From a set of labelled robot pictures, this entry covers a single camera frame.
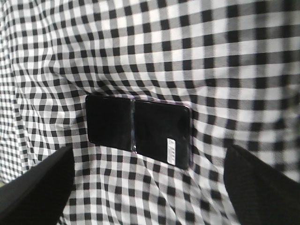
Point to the black foldable phone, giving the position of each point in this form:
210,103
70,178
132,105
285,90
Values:
160,131

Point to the black white checkered bed sheet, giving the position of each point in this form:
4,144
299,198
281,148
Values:
236,63

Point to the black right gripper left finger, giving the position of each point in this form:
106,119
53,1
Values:
39,196

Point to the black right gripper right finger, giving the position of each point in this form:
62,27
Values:
260,194

